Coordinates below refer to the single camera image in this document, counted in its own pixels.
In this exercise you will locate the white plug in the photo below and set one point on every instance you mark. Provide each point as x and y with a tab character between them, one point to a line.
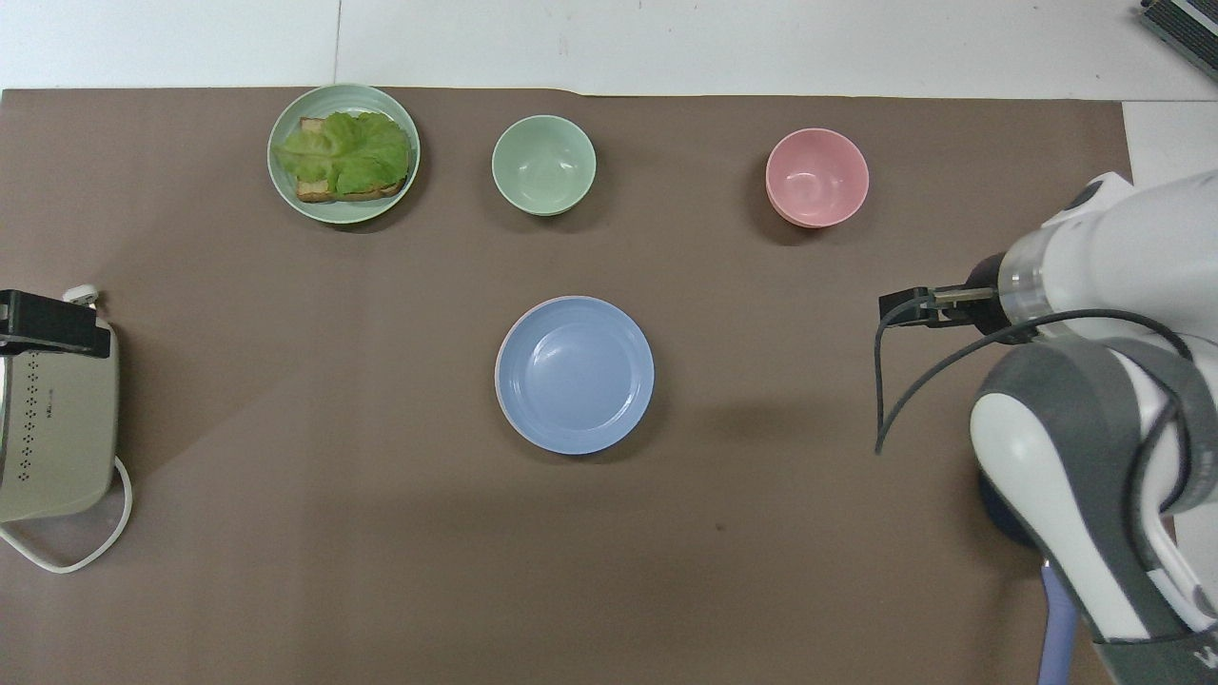
82	294

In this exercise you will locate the green lettuce leaf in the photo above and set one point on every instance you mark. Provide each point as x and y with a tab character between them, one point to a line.
352	147

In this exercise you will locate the green bowl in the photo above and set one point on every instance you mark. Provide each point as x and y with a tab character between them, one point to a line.
543	164

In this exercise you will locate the black stand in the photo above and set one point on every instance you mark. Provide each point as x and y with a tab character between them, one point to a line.
48	323

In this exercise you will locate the toast slice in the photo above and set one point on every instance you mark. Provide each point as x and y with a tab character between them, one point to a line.
319	190

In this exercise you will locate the green plate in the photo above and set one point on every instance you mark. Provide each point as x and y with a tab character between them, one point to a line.
285	185

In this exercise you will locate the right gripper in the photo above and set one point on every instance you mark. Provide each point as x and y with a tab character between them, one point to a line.
985	295

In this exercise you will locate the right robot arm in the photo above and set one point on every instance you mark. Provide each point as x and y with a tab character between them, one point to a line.
1123	238

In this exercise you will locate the dark ribbed device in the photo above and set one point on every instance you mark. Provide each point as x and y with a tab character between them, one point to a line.
1189	21

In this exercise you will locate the beige appliance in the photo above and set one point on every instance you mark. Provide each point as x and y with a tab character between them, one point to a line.
52	428

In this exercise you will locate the light purple tube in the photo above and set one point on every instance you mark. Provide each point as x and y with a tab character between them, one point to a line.
1059	618

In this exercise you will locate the pink bowl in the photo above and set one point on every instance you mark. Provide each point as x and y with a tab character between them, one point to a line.
817	177

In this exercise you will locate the blue plate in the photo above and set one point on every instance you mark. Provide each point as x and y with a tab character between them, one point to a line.
575	375

